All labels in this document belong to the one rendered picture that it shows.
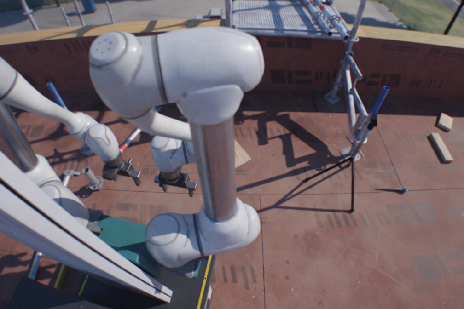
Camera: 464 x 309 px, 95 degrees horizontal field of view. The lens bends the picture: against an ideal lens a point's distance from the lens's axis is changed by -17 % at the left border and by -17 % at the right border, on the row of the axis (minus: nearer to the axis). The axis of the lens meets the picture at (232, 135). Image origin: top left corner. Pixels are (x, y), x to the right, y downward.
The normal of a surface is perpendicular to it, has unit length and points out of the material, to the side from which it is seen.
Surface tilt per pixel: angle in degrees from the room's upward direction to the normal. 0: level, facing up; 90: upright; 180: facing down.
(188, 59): 47
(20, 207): 90
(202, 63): 55
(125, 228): 0
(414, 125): 0
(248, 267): 0
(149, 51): 25
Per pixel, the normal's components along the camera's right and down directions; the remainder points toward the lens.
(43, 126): 0.00, -0.65
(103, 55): -0.09, -0.37
